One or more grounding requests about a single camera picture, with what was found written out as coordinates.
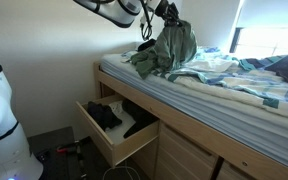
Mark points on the dark navy clothing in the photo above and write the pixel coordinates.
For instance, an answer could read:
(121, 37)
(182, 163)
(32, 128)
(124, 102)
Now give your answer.
(103, 115)

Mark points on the blue striped mattress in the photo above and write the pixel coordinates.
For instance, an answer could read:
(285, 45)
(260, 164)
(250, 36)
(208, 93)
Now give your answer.
(261, 130)

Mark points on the closed wood drawer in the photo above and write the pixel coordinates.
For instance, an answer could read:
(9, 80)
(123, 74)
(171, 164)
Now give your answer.
(180, 159)

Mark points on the light wood bed frame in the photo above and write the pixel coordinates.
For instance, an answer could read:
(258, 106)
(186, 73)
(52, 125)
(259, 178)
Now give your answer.
(241, 156)

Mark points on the grey green clothing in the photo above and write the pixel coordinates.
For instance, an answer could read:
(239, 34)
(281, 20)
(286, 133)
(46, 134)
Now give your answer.
(174, 46)

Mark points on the window with bright light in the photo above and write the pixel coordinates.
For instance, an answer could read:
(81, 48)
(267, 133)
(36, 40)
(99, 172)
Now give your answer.
(261, 29)

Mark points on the blue checked blanket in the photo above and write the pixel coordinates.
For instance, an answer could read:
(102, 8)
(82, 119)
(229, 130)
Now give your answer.
(213, 73)

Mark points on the open light wood drawer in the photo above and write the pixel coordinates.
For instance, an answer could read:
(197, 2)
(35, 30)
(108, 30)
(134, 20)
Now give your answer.
(111, 143)

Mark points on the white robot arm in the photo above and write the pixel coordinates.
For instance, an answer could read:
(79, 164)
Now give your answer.
(123, 12)

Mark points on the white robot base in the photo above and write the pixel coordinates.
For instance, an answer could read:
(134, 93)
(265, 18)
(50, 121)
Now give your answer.
(17, 161)

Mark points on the red black tool on floor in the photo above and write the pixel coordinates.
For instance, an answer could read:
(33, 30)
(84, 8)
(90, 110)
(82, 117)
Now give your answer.
(70, 148)

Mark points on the black clothing in drawer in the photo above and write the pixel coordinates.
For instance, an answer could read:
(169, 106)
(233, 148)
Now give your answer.
(141, 117)

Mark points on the white clothing in drawer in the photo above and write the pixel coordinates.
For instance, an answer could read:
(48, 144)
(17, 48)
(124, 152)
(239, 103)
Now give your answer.
(116, 107)

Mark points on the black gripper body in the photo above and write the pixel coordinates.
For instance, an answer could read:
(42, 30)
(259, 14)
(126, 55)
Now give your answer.
(168, 12)

